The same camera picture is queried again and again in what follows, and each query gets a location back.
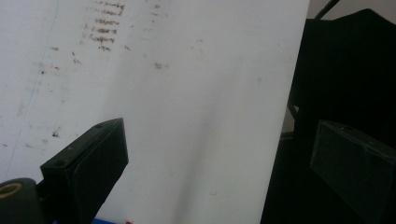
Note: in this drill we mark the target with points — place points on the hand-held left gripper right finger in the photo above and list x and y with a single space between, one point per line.
355 165

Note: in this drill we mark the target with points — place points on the dark cloth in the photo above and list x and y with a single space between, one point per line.
339 71

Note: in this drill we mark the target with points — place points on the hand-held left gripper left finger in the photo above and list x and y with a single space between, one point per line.
84 168

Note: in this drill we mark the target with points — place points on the black rod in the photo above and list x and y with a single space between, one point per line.
325 8

